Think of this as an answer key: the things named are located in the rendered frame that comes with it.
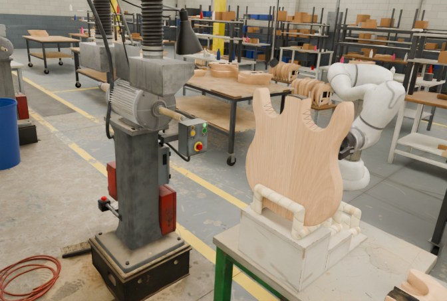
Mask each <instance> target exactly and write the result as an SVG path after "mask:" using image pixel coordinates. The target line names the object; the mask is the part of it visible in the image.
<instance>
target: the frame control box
mask: <svg viewBox="0 0 447 301"><path fill-rule="evenodd" d="M203 123H206V127H205V128H206V130H207V131H206V133H203V129H204V127H203ZM192 125H194V126H195V128H194V130H191V126H192ZM192 131H195V135H194V136H192V135H191V132H192ZM165 144H167V145H168V146H169V147H170V148H172V149H173V150H174V151H175V152H176V153H177V154H178V155H179V156H180V157H181V158H182V159H183V160H184V161H186V162H189V161H190V156H192V155H196V154H199V153H204V152H206V151H207V147H208V122H207V121H205V120H202V119H199V118H196V119H193V120H186V121H183V122H178V151H177V150H176V149H175V148H174V147H173V146H172V145H171V144H169V143H165ZM199 144H202V145H203V148H202V150H200V151H199V150H198V149H197V145H199ZM183 155H184V156H186V157H188V159H186V158H185V157H184V156H183Z"/></svg>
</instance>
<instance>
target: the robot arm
mask: <svg viewBox="0 0 447 301"><path fill-rule="evenodd" d="M327 78H328V81H329V84H330V86H331V88H332V89H333V90H334V91H335V92H336V94H337V95H338V97H339V98H340V99H342V100H344V101H354V103H353V104H354V118H353V124H352V126H351V128H350V130H349V132H348V134H347V135H346V137H345V138H344V140H343V141H342V143H341V145H340V148H339V153H338V164H339V169H340V172H341V177H342V181H343V190H345V191H354V190H359V189H363V188H365V187H366V186H367V185H368V184H369V181H370V174H369V171H368V169H367V168H366V167H365V166H364V163H363V161H362V159H361V153H362V150H363V149H366V148H369V147H371V146H373V145H374V144H375V143H377V142H378V140H379V138H380V134H381V132H382V131H383V129H384V127H385V126H386V125H387V124H388V123H389V122H390V121H391V120H392V119H393V118H394V116H395V115H396V113H397V112H398V111H399V109H400V107H401V106H402V103H403V102H404V98H405V94H406V92H405V90H404V87H403V85H402V84H400V83H399V82H397V81H394V80H393V76H392V72H391V71H389V70H387V69H386V68H384V67H381V66H378V65H373V64H343V63H340V62H337V63H335V64H332V65H331V66H330V68H329V71H328V74H327Z"/></svg>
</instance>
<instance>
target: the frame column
mask: <svg viewBox="0 0 447 301"><path fill-rule="evenodd" d="M111 127H112V129H113V131H114V148H115V160H116V182H117V195H118V212H119V213H120V214H121V215H122V221H121V220H120V219H119V222H118V226H117V229H116V231H115V234H116V235H117V236H118V237H119V238H120V240H121V241H122V242H123V243H124V244H125V245H126V246H127V247H128V248H129V249H130V250H135V249H138V248H140V247H142V246H144V245H147V244H148V243H151V242H153V241H155V240H157V239H160V238H162V237H163V236H162V232H161V229H160V223H159V175H158V133H159V131H157V132H151V133H148V134H142V135H138V136H131V135H129V134H127V133H125V132H123V131H122V130H120V129H118V128H116V127H114V126H113V125H111Z"/></svg>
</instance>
